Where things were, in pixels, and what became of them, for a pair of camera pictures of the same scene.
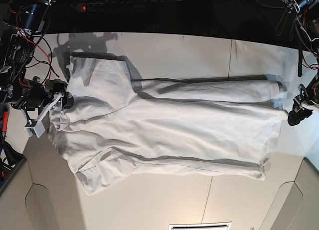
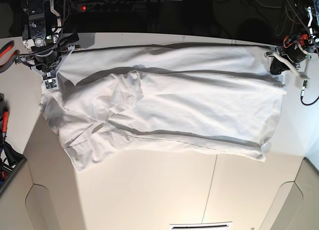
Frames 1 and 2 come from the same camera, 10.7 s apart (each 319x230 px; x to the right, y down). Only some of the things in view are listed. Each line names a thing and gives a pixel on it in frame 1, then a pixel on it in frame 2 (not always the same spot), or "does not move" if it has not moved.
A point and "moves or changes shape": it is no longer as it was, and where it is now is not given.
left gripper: [45, 97] → [49, 64]
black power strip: [102, 6] does not move
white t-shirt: [226, 124] moves or changes shape
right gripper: [303, 106] → [288, 57]
